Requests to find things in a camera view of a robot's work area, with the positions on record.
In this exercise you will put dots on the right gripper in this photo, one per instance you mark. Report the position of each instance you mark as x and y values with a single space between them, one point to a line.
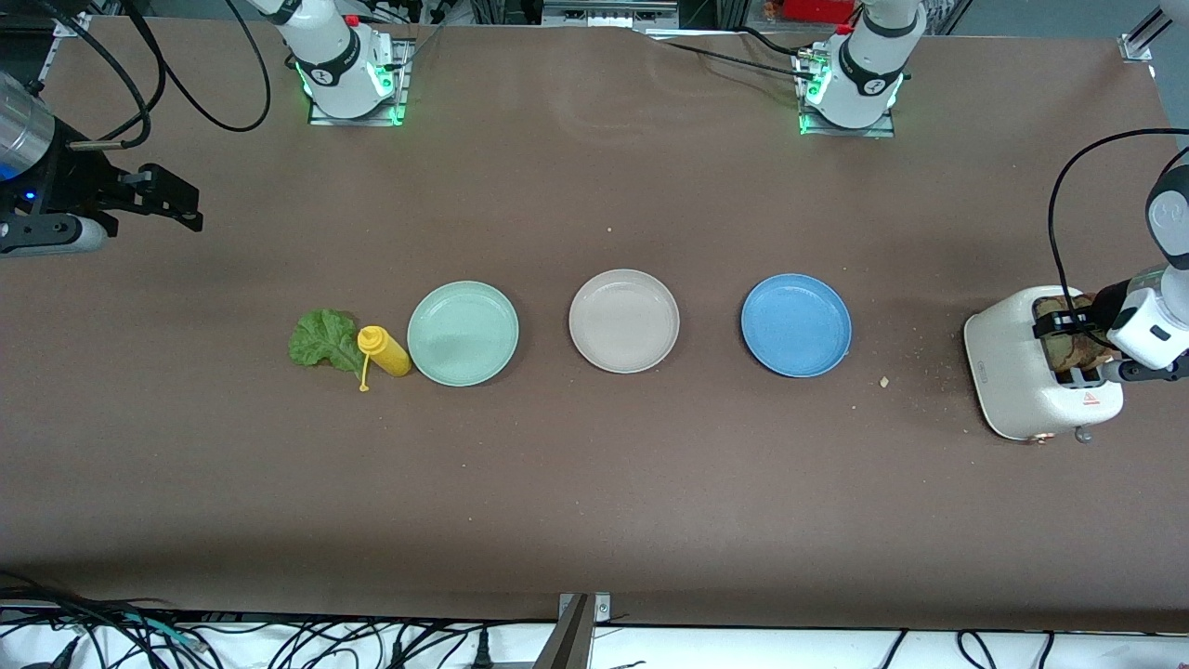
67 178

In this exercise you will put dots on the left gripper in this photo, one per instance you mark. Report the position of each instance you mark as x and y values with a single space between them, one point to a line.
1107 303

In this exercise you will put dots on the toasted bread slice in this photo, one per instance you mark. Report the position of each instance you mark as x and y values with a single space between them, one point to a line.
1068 353
1099 348

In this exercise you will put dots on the green lettuce leaf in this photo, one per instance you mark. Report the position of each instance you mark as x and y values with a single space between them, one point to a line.
320 339

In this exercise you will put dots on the yellow squeeze bottle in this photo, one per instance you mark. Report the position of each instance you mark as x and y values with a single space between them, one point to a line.
388 355

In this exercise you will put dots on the blue plate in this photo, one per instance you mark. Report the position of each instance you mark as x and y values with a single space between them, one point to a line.
796 325

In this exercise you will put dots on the mint green plate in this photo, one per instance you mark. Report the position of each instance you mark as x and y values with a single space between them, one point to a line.
463 334

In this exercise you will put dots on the beige plate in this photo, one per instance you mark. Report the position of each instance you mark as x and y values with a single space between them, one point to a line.
624 321

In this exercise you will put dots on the cream white toaster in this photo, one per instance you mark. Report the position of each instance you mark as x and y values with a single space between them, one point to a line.
1003 372

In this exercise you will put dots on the red box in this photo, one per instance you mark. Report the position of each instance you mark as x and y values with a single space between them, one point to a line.
817 9

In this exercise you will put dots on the black power plug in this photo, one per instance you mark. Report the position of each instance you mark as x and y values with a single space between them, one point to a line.
481 655

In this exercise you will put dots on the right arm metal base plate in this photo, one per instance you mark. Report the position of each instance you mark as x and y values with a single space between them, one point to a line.
313 118

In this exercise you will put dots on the aluminium table corner bracket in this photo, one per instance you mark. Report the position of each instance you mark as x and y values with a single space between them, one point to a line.
72 26
1138 45

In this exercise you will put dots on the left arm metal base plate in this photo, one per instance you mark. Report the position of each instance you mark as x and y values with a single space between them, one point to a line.
887 131

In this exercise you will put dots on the grey metal frame device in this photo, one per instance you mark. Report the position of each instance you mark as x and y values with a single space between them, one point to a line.
604 14

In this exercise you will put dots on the aluminium table edge bracket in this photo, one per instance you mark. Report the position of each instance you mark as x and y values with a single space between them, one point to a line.
576 641

